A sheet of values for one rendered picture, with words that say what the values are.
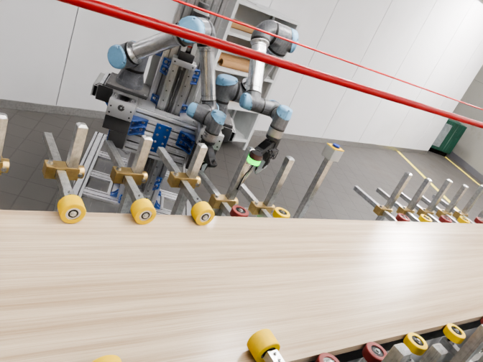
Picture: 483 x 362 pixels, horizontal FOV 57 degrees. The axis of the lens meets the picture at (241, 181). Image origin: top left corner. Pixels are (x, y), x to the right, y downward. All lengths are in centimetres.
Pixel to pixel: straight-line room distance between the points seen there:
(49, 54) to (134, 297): 323
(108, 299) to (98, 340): 14
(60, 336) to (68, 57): 341
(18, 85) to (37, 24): 56
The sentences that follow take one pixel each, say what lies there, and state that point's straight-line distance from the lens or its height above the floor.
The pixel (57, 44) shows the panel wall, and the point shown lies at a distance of 429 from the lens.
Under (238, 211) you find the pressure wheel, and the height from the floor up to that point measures 90.
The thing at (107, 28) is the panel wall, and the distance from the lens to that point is 438.
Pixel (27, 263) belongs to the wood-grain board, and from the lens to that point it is 137.
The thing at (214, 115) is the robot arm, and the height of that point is 116.
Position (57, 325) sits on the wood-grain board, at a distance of 122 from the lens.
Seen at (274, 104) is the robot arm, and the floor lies 131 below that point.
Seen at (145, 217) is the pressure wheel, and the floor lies 94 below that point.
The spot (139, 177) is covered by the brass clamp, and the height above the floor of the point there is 96.
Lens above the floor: 180
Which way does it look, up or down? 24 degrees down
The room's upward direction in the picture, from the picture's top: 24 degrees clockwise
